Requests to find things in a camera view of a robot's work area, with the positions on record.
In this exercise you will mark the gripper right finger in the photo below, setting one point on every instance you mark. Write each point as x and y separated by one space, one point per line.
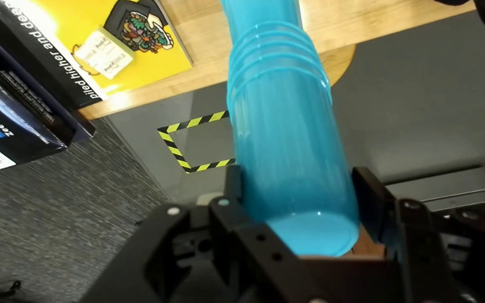
419 252

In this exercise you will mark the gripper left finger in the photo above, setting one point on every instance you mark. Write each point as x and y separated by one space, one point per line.
171 252

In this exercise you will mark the blue plastic cup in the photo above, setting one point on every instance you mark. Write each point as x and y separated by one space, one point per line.
293 168

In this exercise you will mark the grey metal bar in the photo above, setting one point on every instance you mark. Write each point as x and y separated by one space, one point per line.
444 185

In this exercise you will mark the yellow black hazard tape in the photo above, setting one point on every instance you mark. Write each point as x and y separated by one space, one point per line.
171 145

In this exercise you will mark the pad of pale sticky notes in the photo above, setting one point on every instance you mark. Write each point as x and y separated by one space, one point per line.
104 52

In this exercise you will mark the black box with blue print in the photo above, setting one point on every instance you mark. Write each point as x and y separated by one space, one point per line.
11 113

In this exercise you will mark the stack of blue plastic cups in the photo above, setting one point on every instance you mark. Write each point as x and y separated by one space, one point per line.
263 25

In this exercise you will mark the yellow book with black spine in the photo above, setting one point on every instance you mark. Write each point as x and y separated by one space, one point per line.
70 25

